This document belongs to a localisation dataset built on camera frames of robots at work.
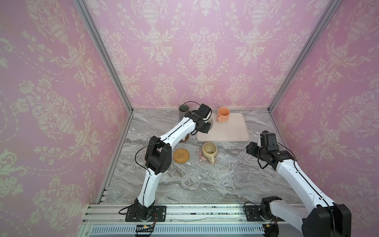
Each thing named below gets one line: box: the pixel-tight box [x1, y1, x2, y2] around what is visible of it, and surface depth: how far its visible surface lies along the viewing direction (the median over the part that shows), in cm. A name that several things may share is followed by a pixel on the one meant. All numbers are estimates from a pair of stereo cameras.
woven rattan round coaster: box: [173, 148, 190, 164], surface depth 96 cm
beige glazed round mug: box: [201, 141, 218, 165], surface depth 89 cm
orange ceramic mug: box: [217, 106, 231, 123], surface depth 110 cm
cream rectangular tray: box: [195, 113, 251, 142], surface depth 108 cm
